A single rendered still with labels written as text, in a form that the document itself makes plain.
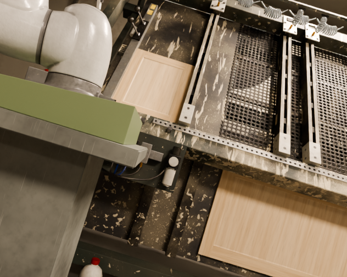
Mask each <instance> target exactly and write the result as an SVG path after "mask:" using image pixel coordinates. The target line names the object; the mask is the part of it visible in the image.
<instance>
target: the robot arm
mask: <svg viewBox="0 0 347 277"><path fill-rule="evenodd" d="M96 1H97V7H94V6H91V5H89V4H77V3H76V4H72V5H69V6H67V7H66V8H65V9H64V11H55V10H50V9H48V2H49V0H0V54H3V55H5V56H9V57H12V58H15V59H19V60H23V61H26V62H32V63H36V64H39V65H42V66H43V67H45V68H47V69H49V70H48V74H47V77H46V79H45V82H44V83H40V84H44V85H48V86H53V87H57V88H62V89H65V90H69V91H74V92H78V93H82V94H86V95H90V96H94V97H98V98H103V99H107V100H110V101H114V102H116V100H115V99H112V98H110V97H107V96H105V95H103V94H101V90H102V86H103V83H104V80H105V77H106V75H107V71H108V67H109V63H110V57H111V51H112V34H111V27H110V24H109V22H108V19H107V17H106V15H105V14H104V13H103V12H102V11H100V10H101V4H102V3H103V0H96Z"/></svg>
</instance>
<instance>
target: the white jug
mask: <svg viewBox="0 0 347 277"><path fill-rule="evenodd" d="M99 262H100V259H99V258H96V257H93V258H92V260H91V264H88V265H85V266H84V267H83V268H82V270H81V271H80V275H79V277H102V269H101V268H100V267H99V266H98V264H99Z"/></svg>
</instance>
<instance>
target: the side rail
mask: <svg viewBox="0 0 347 277"><path fill-rule="evenodd" d="M127 2H129V0H111V1H110V2H109V4H108V5H107V7H106V8H105V9H104V11H103V13H104V14H105V15H106V17H107V19H108V22H109V24H110V27H111V29H112V27H113V26H114V24H115V23H116V21H117V19H118V18H119V16H120V14H121V13H122V11H123V7H124V6H125V4H126V3H127Z"/></svg>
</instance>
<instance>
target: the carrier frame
mask: <svg viewBox="0 0 347 277"><path fill-rule="evenodd" d="M221 173H222V169H219V168H215V167H212V166H210V165H206V164H203V163H199V162H196V161H193V160H190V159H187V158H184V159H183V162H182V166H181V169H180V173H179V175H178V179H177V182H176V186H175V189H174V192H173V193H171V192H167V191H164V190H161V189H157V188H154V187H151V186H148V185H144V184H141V183H138V182H135V181H131V180H128V179H124V178H119V177H117V176H113V175H110V174H108V173H105V172H102V171H100V175H99V178H98V181H97V184H96V188H95V190H94V194H93V197H92V200H91V204H90V206H89V209H88V213H87V216H86V219H85V223H84V225H83V227H86V228H89V229H92V230H96V231H100V232H103V233H105V234H109V235H112V236H116V237H119V238H122V239H125V240H128V242H127V244H129V245H133V246H136V247H137V246H138V244H141V245H145V246H148V247H152V248H155V249H157V250H161V251H165V255H166V256H168V257H172V258H176V255H178V256H181V257H185V258H188V259H191V260H194V261H197V262H201V263H204V264H207V265H211V266H213V267H217V268H220V269H224V270H227V271H230V272H233V273H237V274H240V275H244V276H247V277H272V276H269V275H266V274H263V273H259V272H256V271H253V270H250V269H246V268H243V267H239V266H237V265H233V264H230V263H226V262H223V261H220V260H217V259H213V258H210V257H207V256H204V255H201V254H198V249H199V246H200V243H201V240H202V237H203V233H204V229H205V226H206V222H207V220H208V216H209V213H210V210H211V206H212V202H213V200H214V196H215V193H216V189H217V186H218V183H219V179H220V176H221ZM93 257H96V258H99V259H100V262H99V264H98V266H99V267H100V268H101V269H102V272H104V273H107V274H110V275H114V276H117V277H197V276H194V275H190V274H187V273H184V272H181V271H178V270H174V269H171V268H168V267H164V266H162V265H158V264H155V263H151V262H147V261H144V260H142V259H138V258H135V257H131V256H128V255H125V254H122V253H119V252H115V251H112V250H108V249H106V248H102V247H99V246H95V245H92V244H89V243H86V242H82V241H78V244H77V247H76V251H75V254H74V257H73V260H72V263H74V264H78V265H81V266H85V265H88V264H91V260H92V258H93Z"/></svg>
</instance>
